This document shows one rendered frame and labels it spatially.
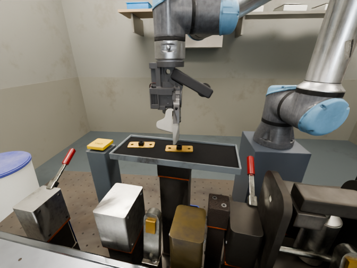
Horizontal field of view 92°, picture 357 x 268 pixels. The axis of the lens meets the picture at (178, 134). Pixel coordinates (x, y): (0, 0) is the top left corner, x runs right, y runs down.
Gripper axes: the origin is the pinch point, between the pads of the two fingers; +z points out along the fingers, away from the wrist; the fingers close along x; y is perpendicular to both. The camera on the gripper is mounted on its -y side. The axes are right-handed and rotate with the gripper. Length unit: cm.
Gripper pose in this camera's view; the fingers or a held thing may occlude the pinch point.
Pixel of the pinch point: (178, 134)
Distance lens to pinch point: 51.4
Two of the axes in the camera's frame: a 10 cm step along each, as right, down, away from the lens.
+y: -10.0, -0.2, 0.4
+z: 0.0, 9.2, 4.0
